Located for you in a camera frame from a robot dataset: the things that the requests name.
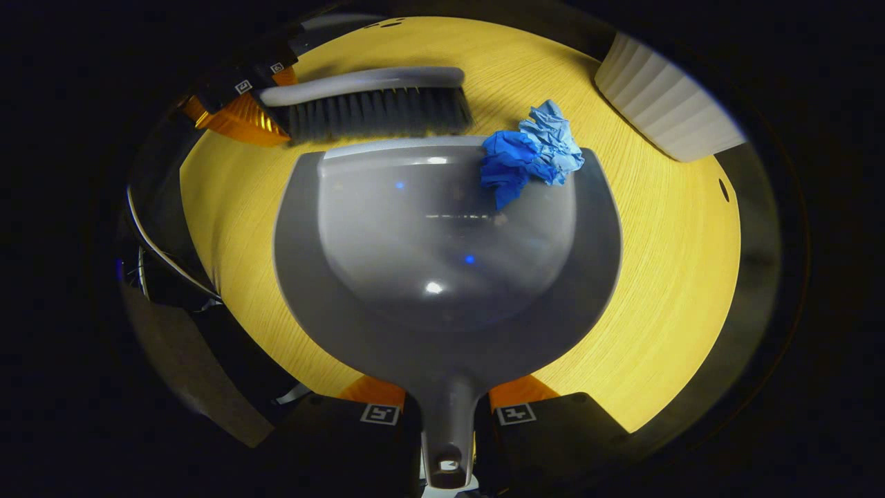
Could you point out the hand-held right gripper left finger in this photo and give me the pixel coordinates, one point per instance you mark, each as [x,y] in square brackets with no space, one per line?
[332,443]

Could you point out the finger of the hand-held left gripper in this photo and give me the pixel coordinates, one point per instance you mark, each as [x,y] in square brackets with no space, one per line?
[228,86]
[273,54]

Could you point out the small grey broom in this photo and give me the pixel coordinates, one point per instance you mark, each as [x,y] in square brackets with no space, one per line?
[373,114]

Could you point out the white garbage bin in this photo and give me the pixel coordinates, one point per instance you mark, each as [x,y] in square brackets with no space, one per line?
[664,104]

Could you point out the yellow wooden desktop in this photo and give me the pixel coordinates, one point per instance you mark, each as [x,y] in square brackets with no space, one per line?
[657,277]

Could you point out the grey dustpan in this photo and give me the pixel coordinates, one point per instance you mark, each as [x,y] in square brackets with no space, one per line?
[449,277]

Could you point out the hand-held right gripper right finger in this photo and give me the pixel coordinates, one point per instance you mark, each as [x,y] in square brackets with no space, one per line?
[553,443]

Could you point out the blue paper trash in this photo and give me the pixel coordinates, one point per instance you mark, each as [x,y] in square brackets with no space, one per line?
[525,155]

